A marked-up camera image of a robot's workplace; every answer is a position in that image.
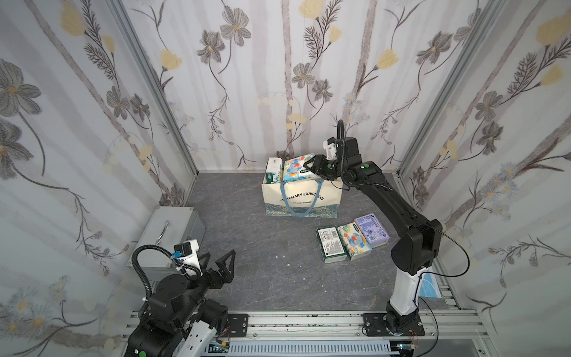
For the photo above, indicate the cartoon elephant tissue pack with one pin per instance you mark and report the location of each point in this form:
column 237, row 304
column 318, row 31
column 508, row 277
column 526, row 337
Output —
column 354, row 242

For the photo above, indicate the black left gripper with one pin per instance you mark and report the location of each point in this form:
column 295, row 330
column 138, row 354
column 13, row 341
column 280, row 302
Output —
column 210, row 274

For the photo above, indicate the green white tissue pack front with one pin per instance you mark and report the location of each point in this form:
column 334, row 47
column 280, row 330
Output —
column 332, row 248

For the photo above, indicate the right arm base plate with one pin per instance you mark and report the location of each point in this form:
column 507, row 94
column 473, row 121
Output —
column 392, row 324

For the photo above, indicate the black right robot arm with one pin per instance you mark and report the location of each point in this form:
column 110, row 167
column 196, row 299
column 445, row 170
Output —
column 419, row 238

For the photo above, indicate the silver metal case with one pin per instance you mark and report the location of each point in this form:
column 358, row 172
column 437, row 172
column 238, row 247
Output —
column 167, row 227

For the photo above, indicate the aluminium frame rail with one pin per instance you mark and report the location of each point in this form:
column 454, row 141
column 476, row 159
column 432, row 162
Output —
column 454, row 332

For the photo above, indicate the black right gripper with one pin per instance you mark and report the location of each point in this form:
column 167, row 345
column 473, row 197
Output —
column 325, row 165

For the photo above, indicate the green white tissue pack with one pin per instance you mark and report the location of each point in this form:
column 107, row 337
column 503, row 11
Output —
column 332, row 248
column 274, row 170

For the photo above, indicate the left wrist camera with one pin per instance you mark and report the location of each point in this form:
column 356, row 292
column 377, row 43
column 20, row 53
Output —
column 185, row 256

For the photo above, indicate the purple tissue pack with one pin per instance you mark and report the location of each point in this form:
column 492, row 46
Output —
column 373, row 231

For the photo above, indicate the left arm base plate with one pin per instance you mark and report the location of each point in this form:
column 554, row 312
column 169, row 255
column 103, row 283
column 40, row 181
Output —
column 237, row 325

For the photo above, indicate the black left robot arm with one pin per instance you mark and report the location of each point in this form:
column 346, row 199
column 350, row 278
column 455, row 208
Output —
column 177, row 316

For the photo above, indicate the blue face mask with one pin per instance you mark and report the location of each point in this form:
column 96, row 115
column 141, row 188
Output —
column 429, row 287

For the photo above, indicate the cream canvas tote bag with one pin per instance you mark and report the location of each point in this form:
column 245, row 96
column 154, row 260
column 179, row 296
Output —
column 307, row 198

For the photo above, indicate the green white tissue pack back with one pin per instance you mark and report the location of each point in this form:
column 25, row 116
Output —
column 274, row 170

